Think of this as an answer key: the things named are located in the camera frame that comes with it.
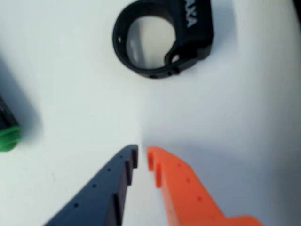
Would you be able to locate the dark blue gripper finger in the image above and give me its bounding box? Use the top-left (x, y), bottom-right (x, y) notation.
top-left (43, 144), bottom-right (139, 226)

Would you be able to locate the black marker with green cap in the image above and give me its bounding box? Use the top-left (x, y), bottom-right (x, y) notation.
top-left (0, 94), bottom-right (22, 153)

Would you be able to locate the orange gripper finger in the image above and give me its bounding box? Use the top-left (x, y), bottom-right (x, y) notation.
top-left (146, 145), bottom-right (264, 226)

